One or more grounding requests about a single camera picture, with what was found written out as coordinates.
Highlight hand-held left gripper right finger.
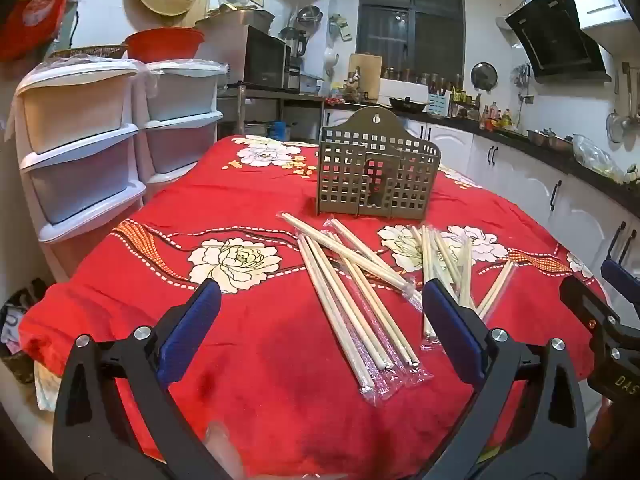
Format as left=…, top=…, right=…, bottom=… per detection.
left=421, top=278, right=588, bottom=480

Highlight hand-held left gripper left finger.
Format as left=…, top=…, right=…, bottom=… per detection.
left=52, top=278, right=236, bottom=480

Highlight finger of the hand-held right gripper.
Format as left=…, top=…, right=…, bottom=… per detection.
left=559, top=276, right=623, bottom=346
left=600, top=259, right=640, bottom=311

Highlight set of chopsticks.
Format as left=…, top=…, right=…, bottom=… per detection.
left=280, top=211, right=518, bottom=406

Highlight olive perforated utensil holder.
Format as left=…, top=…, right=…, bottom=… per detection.
left=317, top=106, right=442, bottom=222

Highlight row of hanging kitchen utensils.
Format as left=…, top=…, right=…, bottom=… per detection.
left=606, top=62, right=640, bottom=143

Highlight person's left hand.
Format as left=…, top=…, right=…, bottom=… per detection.
left=206, top=420, right=248, bottom=480

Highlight clear plastic bag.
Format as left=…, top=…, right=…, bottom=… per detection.
left=572, top=134, right=626, bottom=181

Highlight black kitchen countertop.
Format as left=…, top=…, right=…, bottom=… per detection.
left=325, top=100, right=640, bottom=221

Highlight red floral tablecloth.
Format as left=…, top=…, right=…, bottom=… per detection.
left=17, top=134, right=608, bottom=480

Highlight white lower cabinets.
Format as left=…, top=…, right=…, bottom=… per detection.
left=400, top=117, right=640, bottom=301

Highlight dark patterned bag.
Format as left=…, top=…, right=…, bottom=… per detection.
left=0, top=280, right=51, bottom=386

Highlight cluster of condiment bottles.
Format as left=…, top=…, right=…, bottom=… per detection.
left=477, top=101, right=516, bottom=131

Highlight blue white knife block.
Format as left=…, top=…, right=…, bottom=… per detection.
left=427, top=91, right=453, bottom=117

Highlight black wok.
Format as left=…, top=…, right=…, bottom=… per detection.
left=389, top=96, right=431, bottom=113

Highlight white plastic drawer tower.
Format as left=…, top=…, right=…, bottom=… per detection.
left=135, top=59, right=228, bottom=186
left=15, top=57, right=147, bottom=281

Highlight white box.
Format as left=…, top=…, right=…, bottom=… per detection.
left=380, top=78, right=431, bottom=106

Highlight dark pot lid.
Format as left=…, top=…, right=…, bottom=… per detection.
left=471, top=62, right=499, bottom=92

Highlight metal shelf rack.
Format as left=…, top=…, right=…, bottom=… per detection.
left=217, top=85, right=326, bottom=143

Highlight black range hood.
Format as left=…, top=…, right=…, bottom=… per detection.
left=504, top=0, right=613, bottom=83

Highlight row of spice jars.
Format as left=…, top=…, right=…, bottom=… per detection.
left=382, top=66, right=463, bottom=91

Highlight small decorative figurine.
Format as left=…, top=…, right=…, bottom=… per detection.
left=342, top=67, right=366, bottom=103

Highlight wooden cutting board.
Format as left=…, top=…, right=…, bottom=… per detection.
left=348, top=53, right=383, bottom=102

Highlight silver microwave oven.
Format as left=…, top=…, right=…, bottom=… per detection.
left=197, top=24, right=293, bottom=92

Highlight red plastic basin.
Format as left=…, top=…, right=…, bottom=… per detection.
left=124, top=27, right=206, bottom=63

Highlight wicker basket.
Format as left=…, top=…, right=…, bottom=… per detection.
left=47, top=44, right=130, bottom=61

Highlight black blender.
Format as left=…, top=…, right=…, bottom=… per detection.
left=279, top=27, right=308, bottom=61

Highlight dark framed window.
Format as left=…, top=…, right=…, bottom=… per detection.
left=356, top=0, right=466, bottom=81

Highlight steel tray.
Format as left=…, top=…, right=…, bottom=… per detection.
left=195, top=7, right=276, bottom=33

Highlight hanging steel colander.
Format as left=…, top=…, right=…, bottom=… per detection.
left=296, top=5, right=324, bottom=28

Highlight red plastic bag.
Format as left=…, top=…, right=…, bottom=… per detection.
left=0, top=0, right=73, bottom=63

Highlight silver exhaust duct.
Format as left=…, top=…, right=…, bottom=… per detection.
left=496, top=0, right=526, bottom=31

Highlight green white wall holder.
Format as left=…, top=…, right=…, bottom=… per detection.
left=329, top=14, right=353, bottom=41

